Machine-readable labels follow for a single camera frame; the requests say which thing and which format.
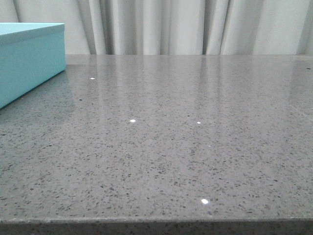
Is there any light blue box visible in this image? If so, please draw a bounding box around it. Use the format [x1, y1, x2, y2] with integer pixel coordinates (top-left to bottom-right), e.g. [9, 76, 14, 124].
[0, 23, 66, 107]

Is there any grey curtain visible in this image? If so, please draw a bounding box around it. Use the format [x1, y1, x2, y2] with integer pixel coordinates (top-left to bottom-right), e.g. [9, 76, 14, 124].
[0, 0, 313, 55]

